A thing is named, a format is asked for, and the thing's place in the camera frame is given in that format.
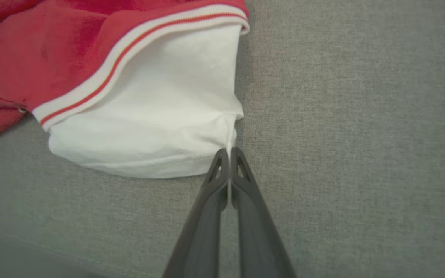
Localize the red white shirt dark print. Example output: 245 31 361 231
0 0 250 179

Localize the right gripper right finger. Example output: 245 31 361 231
231 147 297 278

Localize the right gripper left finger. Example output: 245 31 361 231
162 149 230 278

